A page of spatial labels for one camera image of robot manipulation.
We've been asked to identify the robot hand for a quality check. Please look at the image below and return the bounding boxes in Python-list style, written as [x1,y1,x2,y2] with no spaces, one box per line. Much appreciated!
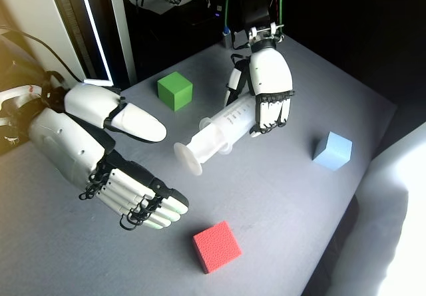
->
[28,82,190,231]
[223,45,296,139]

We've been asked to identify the large clear plastic syringe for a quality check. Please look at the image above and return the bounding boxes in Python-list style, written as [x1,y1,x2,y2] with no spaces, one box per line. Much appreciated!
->
[173,92,259,176]

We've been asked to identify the blue plug adapter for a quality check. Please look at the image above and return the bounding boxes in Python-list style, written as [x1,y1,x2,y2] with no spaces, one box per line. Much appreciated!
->
[222,26,233,49]

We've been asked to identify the green cube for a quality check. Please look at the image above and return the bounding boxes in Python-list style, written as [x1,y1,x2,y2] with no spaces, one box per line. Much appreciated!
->
[156,71,194,112]

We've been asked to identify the light blue cube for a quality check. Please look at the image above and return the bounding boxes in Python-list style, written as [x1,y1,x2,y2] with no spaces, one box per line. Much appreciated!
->
[312,130,353,171]

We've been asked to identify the white framed dark panel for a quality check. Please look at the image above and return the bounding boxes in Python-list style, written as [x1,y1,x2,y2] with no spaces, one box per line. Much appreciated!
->
[43,0,138,87]

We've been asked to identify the grey table cloth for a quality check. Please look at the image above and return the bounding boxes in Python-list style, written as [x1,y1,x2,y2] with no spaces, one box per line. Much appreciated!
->
[0,35,399,296]

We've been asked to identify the red cube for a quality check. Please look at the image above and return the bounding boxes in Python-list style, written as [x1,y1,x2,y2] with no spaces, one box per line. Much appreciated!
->
[192,220,243,275]

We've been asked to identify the white backdrop sheet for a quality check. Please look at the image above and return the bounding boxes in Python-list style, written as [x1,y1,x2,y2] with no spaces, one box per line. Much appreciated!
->
[327,119,426,296]

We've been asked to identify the black cable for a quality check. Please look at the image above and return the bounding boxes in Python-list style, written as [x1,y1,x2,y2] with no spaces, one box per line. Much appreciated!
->
[0,25,83,82]

